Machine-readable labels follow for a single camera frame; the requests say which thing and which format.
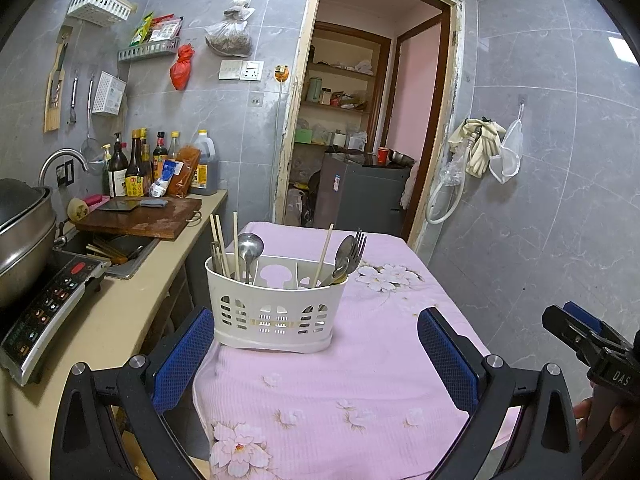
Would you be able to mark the red snack packet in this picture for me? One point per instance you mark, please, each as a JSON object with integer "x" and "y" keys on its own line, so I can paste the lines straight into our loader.
{"x": 165, "y": 30}

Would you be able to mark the metal wall shelf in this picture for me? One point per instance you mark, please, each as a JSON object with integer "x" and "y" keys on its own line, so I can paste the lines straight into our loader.
{"x": 147, "y": 50}

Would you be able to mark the pink floral tablecloth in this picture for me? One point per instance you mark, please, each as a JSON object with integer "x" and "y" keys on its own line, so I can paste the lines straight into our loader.
{"x": 360, "y": 360}

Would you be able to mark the bamboo hanging board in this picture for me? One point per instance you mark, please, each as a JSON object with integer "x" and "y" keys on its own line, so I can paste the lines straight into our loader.
{"x": 52, "y": 115}

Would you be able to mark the white wall basket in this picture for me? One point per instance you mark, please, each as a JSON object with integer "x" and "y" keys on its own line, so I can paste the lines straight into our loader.
{"x": 95, "y": 7}

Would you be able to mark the grey cabinet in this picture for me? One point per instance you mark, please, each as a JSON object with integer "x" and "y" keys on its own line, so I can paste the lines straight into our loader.
{"x": 360, "y": 195}

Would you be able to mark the clear bag of dried goods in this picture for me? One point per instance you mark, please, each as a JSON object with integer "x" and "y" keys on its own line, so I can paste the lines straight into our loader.
{"x": 227, "y": 37}

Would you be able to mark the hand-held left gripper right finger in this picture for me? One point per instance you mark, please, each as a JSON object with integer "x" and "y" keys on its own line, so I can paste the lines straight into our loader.
{"x": 447, "y": 355}

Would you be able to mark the worn door frame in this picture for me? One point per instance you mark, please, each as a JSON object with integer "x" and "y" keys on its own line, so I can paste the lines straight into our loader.
{"x": 292, "y": 140}

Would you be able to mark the induction cooker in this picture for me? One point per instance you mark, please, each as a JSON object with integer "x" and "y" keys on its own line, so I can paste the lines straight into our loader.
{"x": 45, "y": 310}

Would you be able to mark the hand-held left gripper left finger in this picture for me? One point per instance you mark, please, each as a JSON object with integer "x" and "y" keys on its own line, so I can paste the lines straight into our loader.
{"x": 185, "y": 355}

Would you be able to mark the dark cleaver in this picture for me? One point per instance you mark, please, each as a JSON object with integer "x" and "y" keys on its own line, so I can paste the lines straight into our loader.
{"x": 120, "y": 205}

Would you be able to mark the large dark oil jug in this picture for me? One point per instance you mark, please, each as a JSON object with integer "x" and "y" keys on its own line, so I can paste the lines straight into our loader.
{"x": 205, "y": 175}

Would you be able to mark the beige kitchen counter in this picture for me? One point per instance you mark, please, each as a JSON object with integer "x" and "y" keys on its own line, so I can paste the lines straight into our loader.
{"x": 125, "y": 320}

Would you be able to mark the pink scrubber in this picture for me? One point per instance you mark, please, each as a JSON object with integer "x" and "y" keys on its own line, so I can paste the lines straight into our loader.
{"x": 94, "y": 200}

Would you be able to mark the crumpled clear plastic bag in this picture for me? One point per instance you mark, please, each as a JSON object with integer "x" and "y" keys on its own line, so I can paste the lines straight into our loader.
{"x": 452, "y": 170}

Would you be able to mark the small white wall socket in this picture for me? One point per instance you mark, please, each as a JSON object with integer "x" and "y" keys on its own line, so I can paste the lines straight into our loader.
{"x": 256, "y": 100}

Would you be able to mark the blue white packet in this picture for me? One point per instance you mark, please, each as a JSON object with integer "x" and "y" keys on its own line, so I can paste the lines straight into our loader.
{"x": 162, "y": 182}

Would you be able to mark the steel fork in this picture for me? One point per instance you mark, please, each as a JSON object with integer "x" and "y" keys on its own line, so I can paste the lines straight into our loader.
{"x": 356, "y": 260}

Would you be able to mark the large steel pot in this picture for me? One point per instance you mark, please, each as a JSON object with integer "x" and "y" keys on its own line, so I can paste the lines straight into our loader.
{"x": 20, "y": 240}

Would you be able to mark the green box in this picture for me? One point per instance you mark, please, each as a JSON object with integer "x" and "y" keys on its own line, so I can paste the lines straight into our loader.
{"x": 303, "y": 136}

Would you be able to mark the steel sink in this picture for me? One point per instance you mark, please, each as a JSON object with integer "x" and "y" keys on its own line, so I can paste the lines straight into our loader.
{"x": 135, "y": 265}

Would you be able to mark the wooden cutting board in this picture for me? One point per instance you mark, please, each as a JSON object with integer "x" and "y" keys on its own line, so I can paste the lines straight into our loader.
{"x": 150, "y": 220}

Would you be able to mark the orange wall hook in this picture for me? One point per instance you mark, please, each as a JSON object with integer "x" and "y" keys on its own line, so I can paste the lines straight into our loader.
{"x": 281, "y": 74}

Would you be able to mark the steel bowl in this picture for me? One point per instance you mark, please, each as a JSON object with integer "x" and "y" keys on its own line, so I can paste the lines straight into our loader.
{"x": 401, "y": 158}

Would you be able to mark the white wall switch panel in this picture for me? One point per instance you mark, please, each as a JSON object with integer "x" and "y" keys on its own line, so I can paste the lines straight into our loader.
{"x": 240, "y": 70}

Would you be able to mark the slim steel spoon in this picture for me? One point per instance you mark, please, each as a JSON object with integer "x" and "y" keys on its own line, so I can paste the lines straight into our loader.
{"x": 345, "y": 250}

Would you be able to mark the white plastic utensil holder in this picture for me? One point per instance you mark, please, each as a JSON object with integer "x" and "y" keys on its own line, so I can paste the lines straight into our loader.
{"x": 275, "y": 344}

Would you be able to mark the white cloth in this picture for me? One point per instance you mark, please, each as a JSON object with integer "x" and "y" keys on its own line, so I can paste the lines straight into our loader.
{"x": 410, "y": 185}

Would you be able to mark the row of sauce bottles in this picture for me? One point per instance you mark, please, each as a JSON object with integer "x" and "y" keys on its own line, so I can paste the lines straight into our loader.
{"x": 117, "y": 175}

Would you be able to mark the cream rubber gloves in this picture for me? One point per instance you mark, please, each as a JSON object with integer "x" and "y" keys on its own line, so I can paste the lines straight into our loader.
{"x": 482, "y": 152}

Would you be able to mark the steel faucet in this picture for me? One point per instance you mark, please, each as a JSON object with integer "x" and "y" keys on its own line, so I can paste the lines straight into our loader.
{"x": 60, "y": 152}

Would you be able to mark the red plastic bag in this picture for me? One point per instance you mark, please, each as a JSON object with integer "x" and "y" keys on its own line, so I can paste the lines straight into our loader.
{"x": 181, "y": 72}

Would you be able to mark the black wall socket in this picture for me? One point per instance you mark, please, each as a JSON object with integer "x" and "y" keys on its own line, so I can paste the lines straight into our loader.
{"x": 65, "y": 171}

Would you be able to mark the small white hanging basket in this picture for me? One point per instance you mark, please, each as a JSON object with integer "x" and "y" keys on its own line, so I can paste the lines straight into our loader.
{"x": 109, "y": 92}

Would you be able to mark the grey cloth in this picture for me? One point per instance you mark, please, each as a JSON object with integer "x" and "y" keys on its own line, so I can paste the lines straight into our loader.
{"x": 154, "y": 203}

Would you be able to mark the wooden pantry shelf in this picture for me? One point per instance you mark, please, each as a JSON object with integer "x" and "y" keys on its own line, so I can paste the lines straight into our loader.
{"x": 325, "y": 105}

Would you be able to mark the red cup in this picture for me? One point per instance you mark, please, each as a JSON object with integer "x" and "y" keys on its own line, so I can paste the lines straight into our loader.
{"x": 383, "y": 155}

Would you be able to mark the wooden chopstick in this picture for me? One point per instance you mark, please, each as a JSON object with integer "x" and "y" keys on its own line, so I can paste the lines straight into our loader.
{"x": 325, "y": 252}
{"x": 214, "y": 235}
{"x": 221, "y": 237}
{"x": 235, "y": 235}

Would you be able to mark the steel peeler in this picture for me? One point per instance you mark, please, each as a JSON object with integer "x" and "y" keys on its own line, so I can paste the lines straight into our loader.
{"x": 74, "y": 95}

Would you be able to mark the large round steel spoon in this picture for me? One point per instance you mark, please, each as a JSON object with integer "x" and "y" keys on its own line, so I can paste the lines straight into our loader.
{"x": 250, "y": 249}

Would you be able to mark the white mesh bag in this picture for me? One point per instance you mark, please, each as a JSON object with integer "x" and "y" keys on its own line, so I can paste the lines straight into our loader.
{"x": 507, "y": 160}

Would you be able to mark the loofah sponge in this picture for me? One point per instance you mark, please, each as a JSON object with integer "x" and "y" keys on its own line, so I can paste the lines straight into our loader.
{"x": 78, "y": 210}

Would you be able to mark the person's right hand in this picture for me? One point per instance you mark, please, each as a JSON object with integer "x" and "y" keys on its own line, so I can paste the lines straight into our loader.
{"x": 582, "y": 408}

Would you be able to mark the orange packet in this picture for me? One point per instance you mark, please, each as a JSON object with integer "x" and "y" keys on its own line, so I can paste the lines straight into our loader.
{"x": 182, "y": 175}

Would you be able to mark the green snack packet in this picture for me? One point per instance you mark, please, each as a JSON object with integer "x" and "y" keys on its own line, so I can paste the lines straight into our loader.
{"x": 141, "y": 32}

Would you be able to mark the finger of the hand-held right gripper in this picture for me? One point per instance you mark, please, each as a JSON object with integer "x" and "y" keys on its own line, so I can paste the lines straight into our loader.
{"x": 582, "y": 312}
{"x": 560, "y": 322}

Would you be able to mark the steel mesh skimmer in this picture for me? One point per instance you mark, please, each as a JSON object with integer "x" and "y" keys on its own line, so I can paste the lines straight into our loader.
{"x": 92, "y": 155}

